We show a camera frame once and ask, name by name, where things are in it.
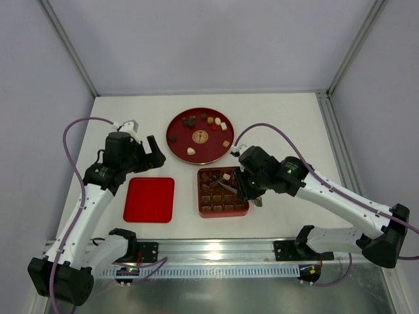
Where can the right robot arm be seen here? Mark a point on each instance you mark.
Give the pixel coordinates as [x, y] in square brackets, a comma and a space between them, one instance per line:
[377, 231]

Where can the dark chocolate cluster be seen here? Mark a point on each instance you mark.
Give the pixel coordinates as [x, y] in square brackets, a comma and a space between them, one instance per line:
[189, 123]

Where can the metal serving tongs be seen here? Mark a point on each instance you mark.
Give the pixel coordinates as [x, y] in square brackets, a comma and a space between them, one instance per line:
[225, 186]

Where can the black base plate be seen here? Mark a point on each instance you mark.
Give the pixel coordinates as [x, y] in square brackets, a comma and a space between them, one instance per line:
[147, 252]
[287, 250]

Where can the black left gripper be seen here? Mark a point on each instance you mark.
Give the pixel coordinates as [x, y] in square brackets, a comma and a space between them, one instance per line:
[146, 159]

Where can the white heart chocolate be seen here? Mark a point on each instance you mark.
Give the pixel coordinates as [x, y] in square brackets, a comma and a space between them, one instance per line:
[190, 151]

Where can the red chocolate box with tray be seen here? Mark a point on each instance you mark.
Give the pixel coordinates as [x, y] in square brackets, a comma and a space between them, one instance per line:
[218, 202]

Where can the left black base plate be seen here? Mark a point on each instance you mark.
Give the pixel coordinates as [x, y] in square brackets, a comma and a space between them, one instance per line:
[147, 252]

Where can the aluminium frame rail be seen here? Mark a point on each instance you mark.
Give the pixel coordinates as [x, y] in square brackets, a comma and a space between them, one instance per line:
[212, 247]

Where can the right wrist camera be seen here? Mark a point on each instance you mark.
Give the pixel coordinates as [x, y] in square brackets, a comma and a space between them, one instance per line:
[238, 150]

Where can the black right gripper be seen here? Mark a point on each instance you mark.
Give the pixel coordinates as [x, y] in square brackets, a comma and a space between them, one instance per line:
[241, 188]

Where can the slotted cable duct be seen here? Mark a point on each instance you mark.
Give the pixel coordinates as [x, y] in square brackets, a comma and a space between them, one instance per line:
[227, 271]

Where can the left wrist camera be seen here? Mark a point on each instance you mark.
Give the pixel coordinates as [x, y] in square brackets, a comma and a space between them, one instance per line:
[130, 126]

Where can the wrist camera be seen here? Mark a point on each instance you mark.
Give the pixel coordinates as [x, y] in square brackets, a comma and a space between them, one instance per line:
[130, 126]
[238, 150]

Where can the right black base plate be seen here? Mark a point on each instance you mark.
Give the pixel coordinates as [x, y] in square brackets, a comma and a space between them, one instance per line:
[287, 250]

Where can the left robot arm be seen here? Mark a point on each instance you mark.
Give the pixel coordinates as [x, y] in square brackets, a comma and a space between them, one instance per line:
[67, 271]

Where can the round red plate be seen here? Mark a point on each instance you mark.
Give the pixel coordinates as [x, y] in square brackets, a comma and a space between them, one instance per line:
[207, 143]

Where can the red rectangular box lid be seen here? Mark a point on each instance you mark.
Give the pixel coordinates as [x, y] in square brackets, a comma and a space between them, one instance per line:
[149, 200]

